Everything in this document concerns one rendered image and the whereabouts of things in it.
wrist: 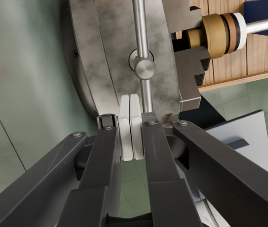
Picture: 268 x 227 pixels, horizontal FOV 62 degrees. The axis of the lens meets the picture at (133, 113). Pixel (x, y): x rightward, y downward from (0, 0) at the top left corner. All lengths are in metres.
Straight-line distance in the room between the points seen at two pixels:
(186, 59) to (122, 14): 0.16
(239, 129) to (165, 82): 0.71
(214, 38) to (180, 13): 0.08
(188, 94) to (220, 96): 1.40
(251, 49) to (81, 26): 0.54
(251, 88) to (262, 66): 1.08
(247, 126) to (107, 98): 0.77
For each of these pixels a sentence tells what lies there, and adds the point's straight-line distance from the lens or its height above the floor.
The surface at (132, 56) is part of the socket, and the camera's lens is 0.31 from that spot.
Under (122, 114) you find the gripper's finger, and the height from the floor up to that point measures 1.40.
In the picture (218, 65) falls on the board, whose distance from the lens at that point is 0.72.
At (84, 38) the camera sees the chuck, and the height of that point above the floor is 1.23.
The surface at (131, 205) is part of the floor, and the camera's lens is 2.22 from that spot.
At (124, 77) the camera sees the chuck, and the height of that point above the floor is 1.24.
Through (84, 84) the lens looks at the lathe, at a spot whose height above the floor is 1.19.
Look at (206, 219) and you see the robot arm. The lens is 0.88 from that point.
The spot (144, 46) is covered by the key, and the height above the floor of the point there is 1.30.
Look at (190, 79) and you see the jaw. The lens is 0.40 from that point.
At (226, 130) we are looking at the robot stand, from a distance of 0.98.
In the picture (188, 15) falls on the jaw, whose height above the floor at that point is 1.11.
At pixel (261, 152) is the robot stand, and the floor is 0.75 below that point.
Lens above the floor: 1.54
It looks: 66 degrees down
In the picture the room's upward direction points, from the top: 175 degrees clockwise
